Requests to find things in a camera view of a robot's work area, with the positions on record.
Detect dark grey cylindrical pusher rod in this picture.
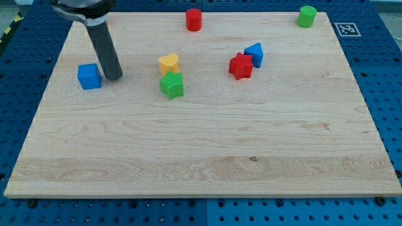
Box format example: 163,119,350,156
86,21,122,81

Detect red star block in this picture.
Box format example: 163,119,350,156
229,52,253,80

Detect green cylinder block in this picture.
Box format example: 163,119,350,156
296,6,317,28

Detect blue triangle block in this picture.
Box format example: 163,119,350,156
244,43,264,68

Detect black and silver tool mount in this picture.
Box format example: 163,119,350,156
50,0,116,26

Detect white fiducial marker tag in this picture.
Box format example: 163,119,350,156
334,22,361,37

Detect yellow black hazard tape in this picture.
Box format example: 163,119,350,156
1,12,24,48

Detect wooden board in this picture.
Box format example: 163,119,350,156
4,12,401,199

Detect yellow heart block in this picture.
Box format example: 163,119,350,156
158,53,180,76

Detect green star block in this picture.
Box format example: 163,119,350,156
160,71,184,100

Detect blue cube block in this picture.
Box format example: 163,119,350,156
77,63,102,90

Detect red cylinder block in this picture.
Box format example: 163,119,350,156
185,9,202,31

